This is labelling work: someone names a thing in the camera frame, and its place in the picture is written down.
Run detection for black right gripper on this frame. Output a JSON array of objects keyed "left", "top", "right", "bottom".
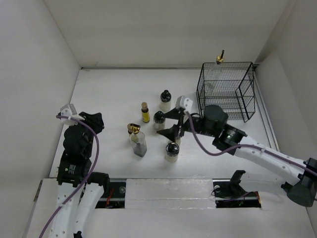
[{"left": 156, "top": 107, "right": 217, "bottom": 142}]

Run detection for brown spice jar black lid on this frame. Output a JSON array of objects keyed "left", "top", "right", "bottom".
[{"left": 153, "top": 111, "right": 165, "bottom": 131}]

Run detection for glass bottle dark contents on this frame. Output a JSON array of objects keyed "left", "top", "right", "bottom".
[{"left": 127, "top": 123, "right": 147, "bottom": 157}]

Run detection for glass bottle gold pourer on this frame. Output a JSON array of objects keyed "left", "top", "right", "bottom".
[{"left": 209, "top": 49, "right": 227, "bottom": 97}]

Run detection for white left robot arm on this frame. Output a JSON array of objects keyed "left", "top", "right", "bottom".
[{"left": 46, "top": 112, "right": 110, "bottom": 238}]

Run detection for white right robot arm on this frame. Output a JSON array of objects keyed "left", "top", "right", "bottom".
[{"left": 154, "top": 105, "right": 317, "bottom": 207}]

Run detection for spice jar foil lid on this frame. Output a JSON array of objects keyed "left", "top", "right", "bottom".
[{"left": 174, "top": 137, "right": 181, "bottom": 146}]

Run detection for white spice jar far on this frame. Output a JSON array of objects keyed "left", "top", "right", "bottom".
[{"left": 160, "top": 89, "right": 172, "bottom": 112}]

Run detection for white spice jar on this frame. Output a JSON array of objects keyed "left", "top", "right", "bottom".
[
  {"left": 160, "top": 89, "right": 172, "bottom": 112},
  {"left": 165, "top": 142, "right": 180, "bottom": 163}
]

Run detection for white spice jar near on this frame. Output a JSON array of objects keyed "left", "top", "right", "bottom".
[{"left": 165, "top": 142, "right": 180, "bottom": 163}]

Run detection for yellow label bottle far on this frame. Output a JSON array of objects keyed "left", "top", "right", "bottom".
[{"left": 141, "top": 102, "right": 151, "bottom": 123}]

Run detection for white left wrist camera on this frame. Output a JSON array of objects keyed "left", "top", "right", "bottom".
[{"left": 58, "top": 104, "right": 78, "bottom": 126}]

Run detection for black wire basket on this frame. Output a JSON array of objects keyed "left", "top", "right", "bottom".
[{"left": 196, "top": 61, "right": 256, "bottom": 122}]

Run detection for metal base rail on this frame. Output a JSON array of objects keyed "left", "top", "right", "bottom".
[{"left": 97, "top": 178, "right": 262, "bottom": 210}]

